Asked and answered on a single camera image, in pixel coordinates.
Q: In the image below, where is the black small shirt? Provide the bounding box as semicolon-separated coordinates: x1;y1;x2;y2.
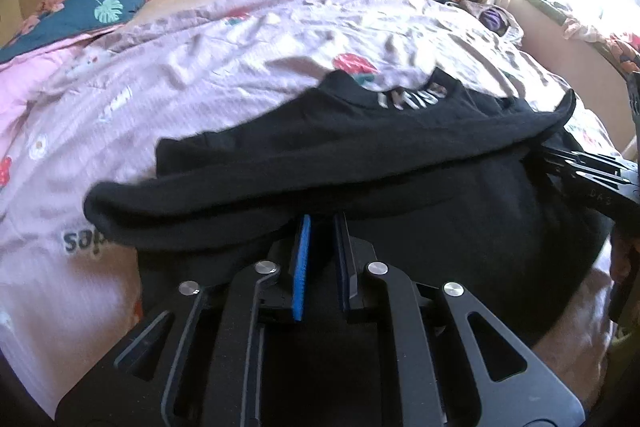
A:
84;70;612;344

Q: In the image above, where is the lilac strawberry print quilt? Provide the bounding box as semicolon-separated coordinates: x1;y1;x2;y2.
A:
0;0;625;417

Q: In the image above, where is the pink quilt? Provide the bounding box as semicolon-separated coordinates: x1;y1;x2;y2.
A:
1;34;94;131

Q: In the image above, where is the purple crumpled garment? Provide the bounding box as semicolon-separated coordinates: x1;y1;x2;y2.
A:
460;0;524;46

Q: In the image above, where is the teal leaf print blanket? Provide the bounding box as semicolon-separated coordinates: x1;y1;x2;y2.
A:
1;0;149;63

